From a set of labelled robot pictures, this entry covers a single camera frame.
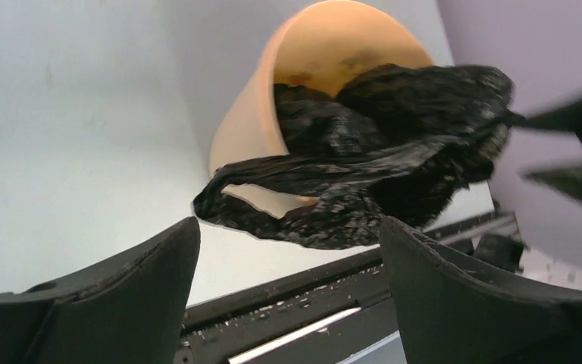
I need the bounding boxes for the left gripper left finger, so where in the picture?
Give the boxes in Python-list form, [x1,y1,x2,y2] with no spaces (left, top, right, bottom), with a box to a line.
[0,217,201,363]

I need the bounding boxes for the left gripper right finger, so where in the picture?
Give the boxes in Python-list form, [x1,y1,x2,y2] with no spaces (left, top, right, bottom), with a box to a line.
[380,217,582,364]

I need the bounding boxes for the black plastic trash bag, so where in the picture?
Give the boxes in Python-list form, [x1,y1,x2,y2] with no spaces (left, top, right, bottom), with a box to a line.
[192,63,522,250]

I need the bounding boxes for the yellow plastic trash bin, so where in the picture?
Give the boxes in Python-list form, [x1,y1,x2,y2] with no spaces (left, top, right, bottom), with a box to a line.
[208,0,435,219]

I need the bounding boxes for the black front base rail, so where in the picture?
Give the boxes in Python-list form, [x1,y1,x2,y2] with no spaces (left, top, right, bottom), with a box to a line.
[173,213,523,364]

